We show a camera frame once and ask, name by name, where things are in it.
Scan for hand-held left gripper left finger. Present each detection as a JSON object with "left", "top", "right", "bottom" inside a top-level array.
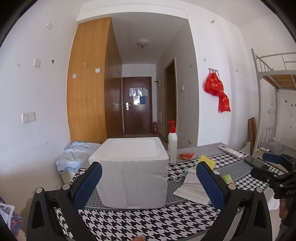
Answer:
[{"left": 26, "top": 161, "right": 103, "bottom": 241}]

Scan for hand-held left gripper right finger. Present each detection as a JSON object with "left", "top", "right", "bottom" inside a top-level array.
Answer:
[{"left": 195, "top": 161, "right": 273, "bottom": 241}]

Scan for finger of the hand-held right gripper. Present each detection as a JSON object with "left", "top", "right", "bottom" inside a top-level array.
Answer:
[
  {"left": 251, "top": 167, "right": 284, "bottom": 186},
  {"left": 262, "top": 152, "right": 296, "bottom": 173}
]

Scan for yellow foam net sleeve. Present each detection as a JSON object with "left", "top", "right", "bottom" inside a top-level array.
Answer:
[{"left": 196, "top": 155, "right": 216, "bottom": 171}]

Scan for white foam box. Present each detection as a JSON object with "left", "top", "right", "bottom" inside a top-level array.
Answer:
[{"left": 88, "top": 137, "right": 169, "bottom": 209}]

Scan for person's right forearm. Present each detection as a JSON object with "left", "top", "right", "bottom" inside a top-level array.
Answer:
[{"left": 276, "top": 199, "right": 296, "bottom": 241}]

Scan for black smartphone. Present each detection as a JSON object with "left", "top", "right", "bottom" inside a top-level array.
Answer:
[{"left": 243, "top": 156, "right": 270, "bottom": 171}]

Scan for light blue bedding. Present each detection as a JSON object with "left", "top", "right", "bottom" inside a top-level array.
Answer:
[{"left": 55, "top": 142, "right": 102, "bottom": 175}]

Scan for wooden boards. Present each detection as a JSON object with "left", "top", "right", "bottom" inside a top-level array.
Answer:
[{"left": 248, "top": 117, "right": 258, "bottom": 151}]

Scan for white remote control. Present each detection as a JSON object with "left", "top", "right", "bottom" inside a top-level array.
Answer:
[{"left": 218, "top": 145, "right": 244, "bottom": 158}]

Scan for white red pump lotion bottle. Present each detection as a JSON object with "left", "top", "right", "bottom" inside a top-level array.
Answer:
[{"left": 167, "top": 120, "right": 178, "bottom": 164}]

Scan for houndstooth table mat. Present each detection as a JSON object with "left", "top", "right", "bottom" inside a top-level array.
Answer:
[{"left": 62, "top": 142, "right": 280, "bottom": 241}]

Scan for red shopping bag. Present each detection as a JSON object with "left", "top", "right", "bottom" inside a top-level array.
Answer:
[
  {"left": 218, "top": 91, "right": 231, "bottom": 113},
  {"left": 204, "top": 71, "right": 224, "bottom": 96}
]

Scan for metal bunk bed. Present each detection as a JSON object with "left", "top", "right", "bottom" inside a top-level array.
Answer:
[{"left": 251, "top": 48, "right": 296, "bottom": 163}]

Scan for dark brown entrance door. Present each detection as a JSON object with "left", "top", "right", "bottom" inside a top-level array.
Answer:
[{"left": 122, "top": 76, "right": 153, "bottom": 135}]

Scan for wooden wardrobe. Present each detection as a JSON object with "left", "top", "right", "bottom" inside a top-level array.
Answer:
[{"left": 67, "top": 17, "right": 123, "bottom": 144}]

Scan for printed paper pile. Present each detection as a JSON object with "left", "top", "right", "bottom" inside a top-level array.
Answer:
[{"left": 0, "top": 197, "right": 23, "bottom": 237}]

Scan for white door notice papers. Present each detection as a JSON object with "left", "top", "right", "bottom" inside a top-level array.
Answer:
[{"left": 129, "top": 88, "right": 148, "bottom": 97}]

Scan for brown side door frame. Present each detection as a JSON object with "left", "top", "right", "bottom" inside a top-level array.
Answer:
[{"left": 164, "top": 58, "right": 178, "bottom": 143}]

